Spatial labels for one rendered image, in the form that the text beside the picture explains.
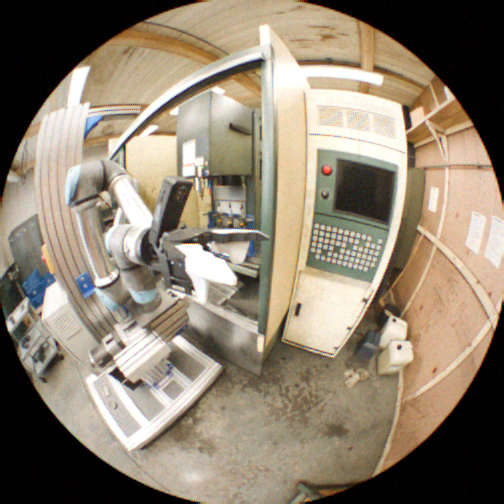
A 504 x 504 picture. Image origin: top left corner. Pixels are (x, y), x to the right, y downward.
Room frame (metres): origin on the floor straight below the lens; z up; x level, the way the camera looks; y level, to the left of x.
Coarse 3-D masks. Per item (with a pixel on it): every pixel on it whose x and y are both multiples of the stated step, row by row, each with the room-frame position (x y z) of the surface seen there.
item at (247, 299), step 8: (248, 280) 1.13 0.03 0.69; (256, 280) 1.08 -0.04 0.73; (248, 288) 0.98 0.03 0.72; (256, 288) 0.95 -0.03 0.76; (232, 296) 0.93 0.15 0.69; (240, 296) 0.89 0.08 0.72; (248, 296) 0.86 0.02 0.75; (256, 296) 0.83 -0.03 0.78; (232, 304) 0.88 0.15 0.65; (240, 304) 0.84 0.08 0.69; (248, 304) 0.81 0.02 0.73; (256, 304) 0.77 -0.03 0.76; (248, 312) 0.81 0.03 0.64; (256, 312) 0.77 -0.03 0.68
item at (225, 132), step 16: (208, 96) 1.27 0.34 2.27; (224, 96) 1.40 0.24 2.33; (192, 112) 1.36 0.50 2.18; (208, 112) 1.27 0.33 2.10; (224, 112) 1.41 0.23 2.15; (240, 112) 1.62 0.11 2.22; (192, 128) 1.36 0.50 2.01; (208, 128) 1.26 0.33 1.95; (224, 128) 1.41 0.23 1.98; (240, 128) 1.57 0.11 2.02; (176, 144) 1.48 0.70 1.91; (208, 144) 1.26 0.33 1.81; (224, 144) 1.42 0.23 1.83; (240, 144) 1.62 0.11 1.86; (176, 160) 1.48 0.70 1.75; (224, 160) 1.41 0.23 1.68; (240, 160) 1.62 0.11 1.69; (192, 176) 1.36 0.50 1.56
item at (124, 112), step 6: (102, 108) 0.52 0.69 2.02; (108, 108) 0.55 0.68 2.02; (114, 108) 0.58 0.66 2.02; (120, 108) 0.61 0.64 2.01; (126, 108) 0.64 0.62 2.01; (132, 108) 0.68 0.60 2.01; (138, 108) 0.71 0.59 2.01; (90, 114) 0.47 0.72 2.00; (96, 114) 0.50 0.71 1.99; (102, 114) 0.53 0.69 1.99; (108, 114) 0.56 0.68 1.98; (114, 114) 0.59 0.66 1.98; (120, 114) 0.63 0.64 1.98; (126, 114) 0.66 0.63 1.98; (132, 114) 0.69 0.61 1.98; (102, 120) 0.57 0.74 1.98; (108, 120) 0.61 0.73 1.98
